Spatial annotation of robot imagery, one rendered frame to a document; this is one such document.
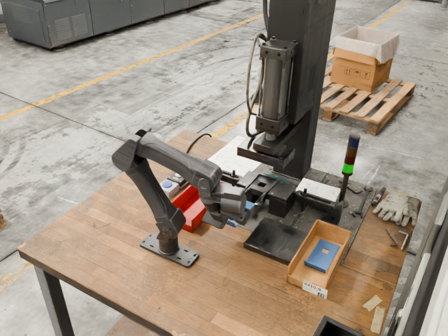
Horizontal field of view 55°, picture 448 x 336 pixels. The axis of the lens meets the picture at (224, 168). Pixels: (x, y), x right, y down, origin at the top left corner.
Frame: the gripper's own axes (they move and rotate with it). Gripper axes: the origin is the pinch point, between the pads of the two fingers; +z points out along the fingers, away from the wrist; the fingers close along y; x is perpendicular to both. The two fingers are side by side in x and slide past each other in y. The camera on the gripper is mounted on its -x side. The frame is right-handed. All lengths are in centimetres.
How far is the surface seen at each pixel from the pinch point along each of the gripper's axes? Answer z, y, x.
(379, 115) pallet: 228, 211, -1
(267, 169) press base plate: 35, 37, 7
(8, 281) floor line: 86, -58, 135
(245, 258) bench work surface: 7.8, -7.1, -9.2
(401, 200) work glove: 34, 42, -47
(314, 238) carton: 17.6, 10.7, -25.4
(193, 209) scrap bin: 14.2, 3.3, 19.0
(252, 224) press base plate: 16.4, 6.9, -3.7
